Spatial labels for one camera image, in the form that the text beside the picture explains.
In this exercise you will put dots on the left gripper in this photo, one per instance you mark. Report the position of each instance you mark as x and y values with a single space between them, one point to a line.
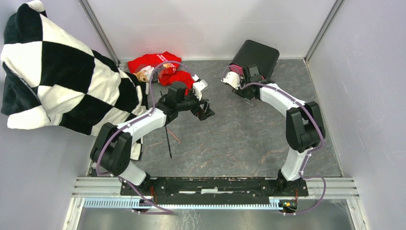
204 113

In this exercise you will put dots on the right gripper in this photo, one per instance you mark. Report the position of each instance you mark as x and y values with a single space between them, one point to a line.
240 92

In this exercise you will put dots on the rose pencil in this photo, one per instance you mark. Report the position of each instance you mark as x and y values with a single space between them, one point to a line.
179 141

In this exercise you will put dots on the black pink drawer organizer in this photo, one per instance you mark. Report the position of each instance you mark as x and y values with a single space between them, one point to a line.
254 61

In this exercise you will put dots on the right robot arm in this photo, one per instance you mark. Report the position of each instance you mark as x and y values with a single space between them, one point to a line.
304 127

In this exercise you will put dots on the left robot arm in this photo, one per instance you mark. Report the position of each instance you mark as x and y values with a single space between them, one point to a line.
112 149

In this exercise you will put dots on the black thin brush stick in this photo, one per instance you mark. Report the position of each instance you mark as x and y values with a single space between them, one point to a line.
168 142

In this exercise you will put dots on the red cloth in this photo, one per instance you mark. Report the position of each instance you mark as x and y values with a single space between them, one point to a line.
168 73

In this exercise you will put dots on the small plush doll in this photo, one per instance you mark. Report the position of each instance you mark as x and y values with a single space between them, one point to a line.
146 74

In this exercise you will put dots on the black white checkered blanket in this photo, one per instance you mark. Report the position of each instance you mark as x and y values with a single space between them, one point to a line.
53 79

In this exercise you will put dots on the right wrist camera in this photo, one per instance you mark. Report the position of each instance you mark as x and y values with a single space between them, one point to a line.
232 79

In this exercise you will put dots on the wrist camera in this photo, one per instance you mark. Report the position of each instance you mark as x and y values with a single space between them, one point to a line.
199 86
232 79

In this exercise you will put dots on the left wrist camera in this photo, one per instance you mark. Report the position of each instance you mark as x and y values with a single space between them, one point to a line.
199 86

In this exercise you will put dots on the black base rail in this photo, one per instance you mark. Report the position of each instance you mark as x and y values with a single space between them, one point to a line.
220 190

